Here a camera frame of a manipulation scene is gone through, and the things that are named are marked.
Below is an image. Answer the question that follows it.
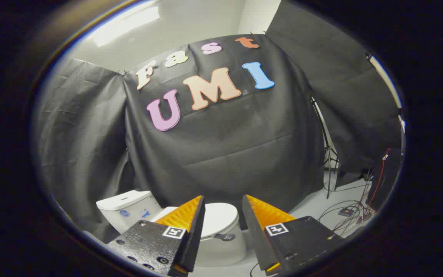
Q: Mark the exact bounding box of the black light stand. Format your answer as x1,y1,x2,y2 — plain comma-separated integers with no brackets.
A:
311,96,340,199

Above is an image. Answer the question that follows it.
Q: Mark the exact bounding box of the white toilet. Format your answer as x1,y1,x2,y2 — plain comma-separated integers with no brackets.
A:
96,190,247,267

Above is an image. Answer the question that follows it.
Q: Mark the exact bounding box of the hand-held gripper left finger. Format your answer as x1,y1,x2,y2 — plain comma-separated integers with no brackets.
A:
106,195,206,277

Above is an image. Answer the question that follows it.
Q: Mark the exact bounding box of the black backdrop cloth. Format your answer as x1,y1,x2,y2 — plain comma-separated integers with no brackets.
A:
33,0,405,243

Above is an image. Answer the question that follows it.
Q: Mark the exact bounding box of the black cable bundle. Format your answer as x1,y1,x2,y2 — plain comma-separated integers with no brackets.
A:
318,165,378,236

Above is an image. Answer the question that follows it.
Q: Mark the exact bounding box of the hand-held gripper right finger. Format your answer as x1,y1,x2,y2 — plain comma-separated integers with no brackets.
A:
242,194,345,275

